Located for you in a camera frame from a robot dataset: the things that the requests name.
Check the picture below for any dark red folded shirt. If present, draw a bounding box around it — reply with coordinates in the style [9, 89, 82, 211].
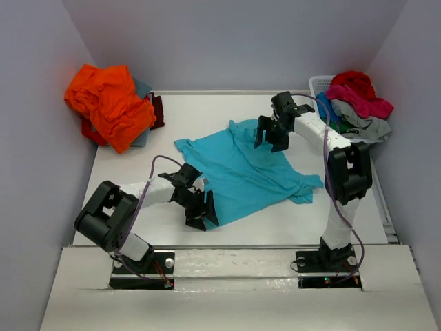
[147, 92, 165, 130]

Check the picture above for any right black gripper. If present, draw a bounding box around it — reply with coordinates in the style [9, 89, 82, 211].
[254, 115, 291, 153]

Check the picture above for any grey t shirt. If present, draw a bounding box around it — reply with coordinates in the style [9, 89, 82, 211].
[331, 100, 392, 141]

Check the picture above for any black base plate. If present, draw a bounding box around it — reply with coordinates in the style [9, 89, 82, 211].
[289, 250, 362, 290]
[108, 250, 175, 290]

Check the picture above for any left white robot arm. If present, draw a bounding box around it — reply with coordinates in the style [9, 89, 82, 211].
[74, 163, 219, 276]

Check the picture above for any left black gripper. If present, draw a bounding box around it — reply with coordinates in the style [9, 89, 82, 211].
[174, 190, 218, 231]

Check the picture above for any red t shirt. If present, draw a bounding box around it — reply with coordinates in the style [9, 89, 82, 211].
[331, 70, 376, 100]

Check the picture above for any orange t shirt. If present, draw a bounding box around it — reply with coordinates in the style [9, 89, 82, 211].
[64, 64, 156, 154]

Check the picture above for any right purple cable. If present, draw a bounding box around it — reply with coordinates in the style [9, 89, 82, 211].
[292, 94, 363, 287]

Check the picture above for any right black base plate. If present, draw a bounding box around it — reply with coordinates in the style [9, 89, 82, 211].
[289, 250, 362, 290]

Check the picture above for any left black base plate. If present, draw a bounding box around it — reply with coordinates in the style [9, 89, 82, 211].
[108, 250, 175, 290]

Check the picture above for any green garment in basket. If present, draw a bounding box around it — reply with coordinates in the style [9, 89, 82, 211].
[339, 122, 360, 136]

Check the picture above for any magenta t shirt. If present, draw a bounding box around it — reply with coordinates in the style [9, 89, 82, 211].
[325, 85, 394, 119]

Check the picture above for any blue t shirt in basket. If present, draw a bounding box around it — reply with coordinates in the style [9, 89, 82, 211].
[316, 92, 342, 125]

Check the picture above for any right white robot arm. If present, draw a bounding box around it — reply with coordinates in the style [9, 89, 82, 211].
[254, 91, 373, 274]

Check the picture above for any teal t shirt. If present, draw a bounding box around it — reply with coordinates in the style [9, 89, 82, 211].
[174, 119, 324, 226]

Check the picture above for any white plastic laundry basket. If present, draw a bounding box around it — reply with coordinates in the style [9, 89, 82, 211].
[309, 75, 384, 145]

